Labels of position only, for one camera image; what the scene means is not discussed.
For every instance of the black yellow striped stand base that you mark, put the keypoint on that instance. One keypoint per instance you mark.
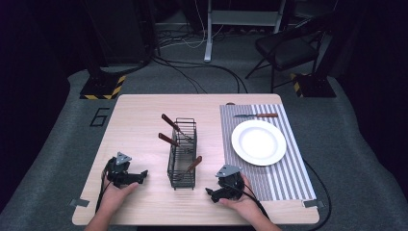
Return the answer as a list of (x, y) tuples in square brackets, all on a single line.
[(316, 86), (102, 88)]

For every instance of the dark cabinet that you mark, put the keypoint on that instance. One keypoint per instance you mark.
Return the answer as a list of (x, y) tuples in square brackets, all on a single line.
[(126, 32)]

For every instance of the white metal stand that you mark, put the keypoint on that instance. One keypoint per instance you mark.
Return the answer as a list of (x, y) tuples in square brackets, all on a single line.
[(209, 38)]

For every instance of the person's left hand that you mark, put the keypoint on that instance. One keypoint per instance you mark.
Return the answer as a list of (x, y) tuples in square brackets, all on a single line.
[(115, 199)]

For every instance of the small brown object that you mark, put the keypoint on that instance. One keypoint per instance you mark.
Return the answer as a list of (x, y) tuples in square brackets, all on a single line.
[(230, 103)]

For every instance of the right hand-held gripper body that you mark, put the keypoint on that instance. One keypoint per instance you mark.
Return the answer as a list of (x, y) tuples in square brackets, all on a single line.
[(231, 186)]

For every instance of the grey white striped placemat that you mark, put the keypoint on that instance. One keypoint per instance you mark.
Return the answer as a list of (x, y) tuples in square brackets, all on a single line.
[(288, 179)]

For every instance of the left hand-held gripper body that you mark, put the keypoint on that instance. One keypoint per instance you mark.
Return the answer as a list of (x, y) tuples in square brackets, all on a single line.
[(117, 171)]

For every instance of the black folding chair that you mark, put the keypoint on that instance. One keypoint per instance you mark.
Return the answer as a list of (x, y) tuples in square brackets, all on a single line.
[(288, 48)]

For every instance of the white round plate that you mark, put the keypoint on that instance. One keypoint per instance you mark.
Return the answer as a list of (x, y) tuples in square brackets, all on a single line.
[(258, 142)]

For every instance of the person's right hand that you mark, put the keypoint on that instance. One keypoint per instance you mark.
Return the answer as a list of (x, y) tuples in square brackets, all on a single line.
[(247, 202)]

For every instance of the grey tape piece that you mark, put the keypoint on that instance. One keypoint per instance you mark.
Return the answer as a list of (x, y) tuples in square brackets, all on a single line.
[(313, 203), (79, 202)]

